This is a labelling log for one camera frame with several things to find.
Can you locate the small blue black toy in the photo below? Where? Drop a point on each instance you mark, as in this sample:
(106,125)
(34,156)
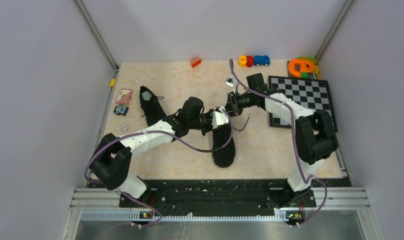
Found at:
(121,110)

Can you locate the pink triangle card box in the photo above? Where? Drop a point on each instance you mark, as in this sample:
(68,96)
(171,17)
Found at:
(124,97)

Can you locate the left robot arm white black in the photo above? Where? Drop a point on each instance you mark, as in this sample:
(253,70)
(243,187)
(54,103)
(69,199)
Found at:
(111,160)

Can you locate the blue toy car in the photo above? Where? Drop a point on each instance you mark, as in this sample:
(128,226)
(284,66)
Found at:
(261,60)

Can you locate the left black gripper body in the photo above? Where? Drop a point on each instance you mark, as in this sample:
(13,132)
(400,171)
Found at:
(205,124)

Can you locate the black shoe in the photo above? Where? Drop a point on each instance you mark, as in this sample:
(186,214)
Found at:
(149,103)
(223,141)

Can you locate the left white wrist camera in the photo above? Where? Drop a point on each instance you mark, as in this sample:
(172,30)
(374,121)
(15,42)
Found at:
(219,118)

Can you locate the black white checkerboard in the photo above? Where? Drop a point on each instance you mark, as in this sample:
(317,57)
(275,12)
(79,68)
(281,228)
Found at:
(314,94)

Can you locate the orange ring toy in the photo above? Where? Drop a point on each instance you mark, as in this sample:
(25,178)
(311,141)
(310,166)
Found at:
(301,68)

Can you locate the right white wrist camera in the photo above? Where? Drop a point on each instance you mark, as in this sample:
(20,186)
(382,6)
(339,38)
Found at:
(232,82)

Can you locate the yellow toy cylinder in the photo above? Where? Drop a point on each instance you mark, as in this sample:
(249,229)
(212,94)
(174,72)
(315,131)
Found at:
(242,61)

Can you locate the small round metal disc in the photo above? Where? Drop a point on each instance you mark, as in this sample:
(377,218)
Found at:
(124,128)

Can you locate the red toy cylinder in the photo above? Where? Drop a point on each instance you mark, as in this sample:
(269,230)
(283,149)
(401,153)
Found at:
(249,61)

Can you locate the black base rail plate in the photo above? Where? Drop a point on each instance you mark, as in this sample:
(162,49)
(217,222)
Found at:
(224,199)

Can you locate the orange toy brick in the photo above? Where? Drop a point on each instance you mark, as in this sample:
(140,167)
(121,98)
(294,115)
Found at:
(195,61)

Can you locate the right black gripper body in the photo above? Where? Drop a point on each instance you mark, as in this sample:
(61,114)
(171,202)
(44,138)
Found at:
(238,103)

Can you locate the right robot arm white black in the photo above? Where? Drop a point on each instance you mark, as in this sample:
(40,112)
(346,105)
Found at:
(313,133)

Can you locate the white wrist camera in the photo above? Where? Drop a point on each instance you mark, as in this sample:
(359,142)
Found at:
(219,118)
(232,82)

